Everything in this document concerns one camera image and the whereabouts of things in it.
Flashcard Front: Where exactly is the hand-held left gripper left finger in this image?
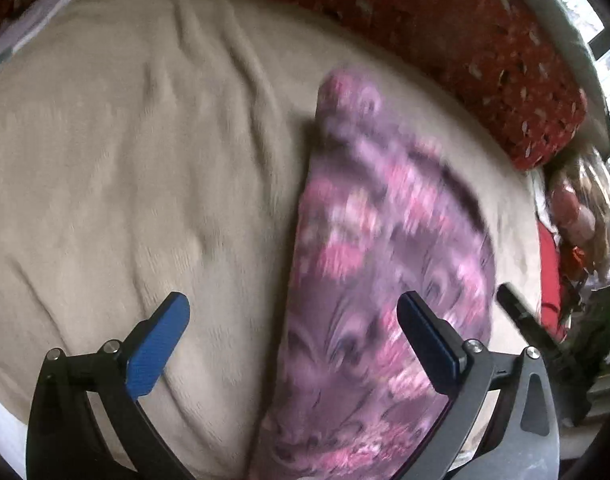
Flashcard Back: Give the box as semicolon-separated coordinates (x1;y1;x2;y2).
25;291;191;480

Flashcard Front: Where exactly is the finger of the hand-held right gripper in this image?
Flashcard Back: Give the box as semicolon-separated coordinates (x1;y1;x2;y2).
496;283;556;351

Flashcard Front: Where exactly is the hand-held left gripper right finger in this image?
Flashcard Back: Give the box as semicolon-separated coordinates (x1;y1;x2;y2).
392;290;562;480

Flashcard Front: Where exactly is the purple floral garment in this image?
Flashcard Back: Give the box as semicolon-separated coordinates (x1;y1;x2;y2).
246;64;498;480

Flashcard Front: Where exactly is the red cloth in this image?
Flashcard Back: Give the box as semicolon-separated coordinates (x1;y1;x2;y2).
536;220;573;341

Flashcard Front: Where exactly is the floral cloth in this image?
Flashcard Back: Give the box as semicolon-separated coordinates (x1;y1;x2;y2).
544;144;610;283

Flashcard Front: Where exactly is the beige fleece blanket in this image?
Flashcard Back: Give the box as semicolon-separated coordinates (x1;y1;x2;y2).
0;0;542;480

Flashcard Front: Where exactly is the window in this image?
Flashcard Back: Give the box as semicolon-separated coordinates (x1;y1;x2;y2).
532;0;610;161

